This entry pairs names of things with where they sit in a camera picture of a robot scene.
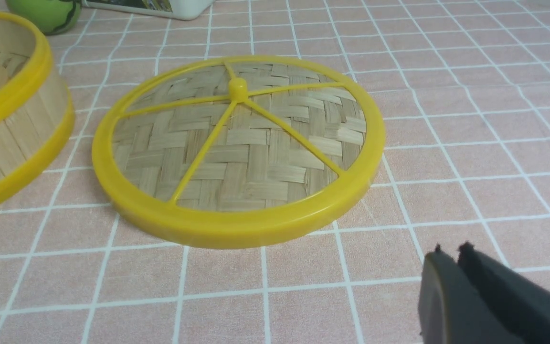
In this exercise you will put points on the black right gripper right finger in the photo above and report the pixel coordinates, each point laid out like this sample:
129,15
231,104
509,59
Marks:
523,291

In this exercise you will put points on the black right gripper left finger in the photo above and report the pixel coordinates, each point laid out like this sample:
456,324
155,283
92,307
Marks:
473,300

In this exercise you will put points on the yellow bamboo steamer lid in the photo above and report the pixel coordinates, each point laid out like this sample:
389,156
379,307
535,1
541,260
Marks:
239,151

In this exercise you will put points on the yellow bamboo steamer basket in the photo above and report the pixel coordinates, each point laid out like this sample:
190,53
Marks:
36,109

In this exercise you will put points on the green white plastic storage box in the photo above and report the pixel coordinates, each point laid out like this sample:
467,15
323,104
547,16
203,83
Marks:
183,10

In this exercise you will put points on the green toy watermelon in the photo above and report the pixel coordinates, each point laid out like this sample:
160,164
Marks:
50,16

